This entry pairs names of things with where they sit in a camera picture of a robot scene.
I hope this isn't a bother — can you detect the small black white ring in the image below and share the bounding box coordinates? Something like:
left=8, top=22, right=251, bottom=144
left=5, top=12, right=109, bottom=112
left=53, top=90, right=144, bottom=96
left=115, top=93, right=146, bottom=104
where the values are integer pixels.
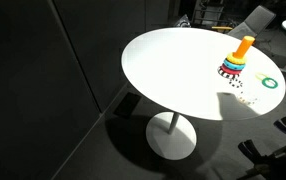
left=229, top=78, right=244, bottom=89

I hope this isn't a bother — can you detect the white round table base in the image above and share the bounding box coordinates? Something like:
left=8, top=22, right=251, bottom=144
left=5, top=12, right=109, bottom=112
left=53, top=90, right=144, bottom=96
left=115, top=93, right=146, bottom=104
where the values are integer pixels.
left=146, top=112, right=197, bottom=160

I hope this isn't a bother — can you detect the grey chair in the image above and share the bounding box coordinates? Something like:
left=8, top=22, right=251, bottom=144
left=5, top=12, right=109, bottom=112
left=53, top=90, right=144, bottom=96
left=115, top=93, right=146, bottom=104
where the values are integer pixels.
left=228, top=5, right=276, bottom=40

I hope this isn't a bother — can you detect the red stacked ring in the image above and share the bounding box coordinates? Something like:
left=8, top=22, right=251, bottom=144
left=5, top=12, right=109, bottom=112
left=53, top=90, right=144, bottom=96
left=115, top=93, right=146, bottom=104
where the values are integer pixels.
left=220, top=64, right=243, bottom=76

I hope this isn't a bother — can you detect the black white base ring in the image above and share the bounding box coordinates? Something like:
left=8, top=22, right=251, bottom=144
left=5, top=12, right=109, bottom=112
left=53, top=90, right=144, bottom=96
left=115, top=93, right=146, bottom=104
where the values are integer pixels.
left=217, top=66, right=241, bottom=80

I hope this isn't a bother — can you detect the blue stacked ring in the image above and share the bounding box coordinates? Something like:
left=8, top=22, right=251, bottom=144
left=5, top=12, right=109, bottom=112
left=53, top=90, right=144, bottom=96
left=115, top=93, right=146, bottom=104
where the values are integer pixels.
left=223, top=58, right=246, bottom=71

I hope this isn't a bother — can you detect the yellow stacked ring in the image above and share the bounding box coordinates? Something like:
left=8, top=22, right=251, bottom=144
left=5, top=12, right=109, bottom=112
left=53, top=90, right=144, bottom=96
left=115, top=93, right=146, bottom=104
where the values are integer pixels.
left=226, top=52, right=247, bottom=66

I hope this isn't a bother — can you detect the orange stacking post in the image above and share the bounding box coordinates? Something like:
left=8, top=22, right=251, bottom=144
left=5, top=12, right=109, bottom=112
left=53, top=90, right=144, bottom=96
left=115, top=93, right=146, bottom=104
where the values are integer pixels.
left=233, top=36, right=255, bottom=59

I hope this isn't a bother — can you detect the yellow green ring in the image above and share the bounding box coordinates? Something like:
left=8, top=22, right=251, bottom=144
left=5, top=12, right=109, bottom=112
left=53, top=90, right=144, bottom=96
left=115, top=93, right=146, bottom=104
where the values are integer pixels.
left=254, top=72, right=268, bottom=82

